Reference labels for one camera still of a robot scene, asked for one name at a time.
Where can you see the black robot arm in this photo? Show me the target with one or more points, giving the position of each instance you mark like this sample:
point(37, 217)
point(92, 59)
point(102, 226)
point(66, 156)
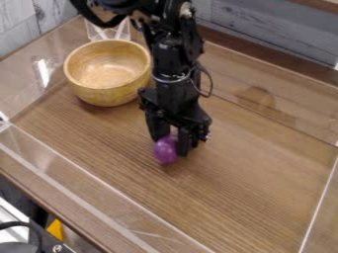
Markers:
point(168, 23)

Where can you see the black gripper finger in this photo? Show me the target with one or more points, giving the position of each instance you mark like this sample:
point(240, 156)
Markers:
point(158, 126)
point(184, 142)

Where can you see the black device with yellow label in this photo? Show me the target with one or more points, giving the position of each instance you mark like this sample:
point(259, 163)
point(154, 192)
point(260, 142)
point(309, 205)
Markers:
point(41, 242)

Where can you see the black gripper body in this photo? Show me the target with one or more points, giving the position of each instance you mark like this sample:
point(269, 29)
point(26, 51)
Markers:
point(173, 99)

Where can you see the light wooden bowl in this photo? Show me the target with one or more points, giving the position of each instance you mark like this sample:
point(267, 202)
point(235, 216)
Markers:
point(106, 71)

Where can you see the purple toy eggplant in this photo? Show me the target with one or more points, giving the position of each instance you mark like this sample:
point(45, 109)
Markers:
point(166, 149)

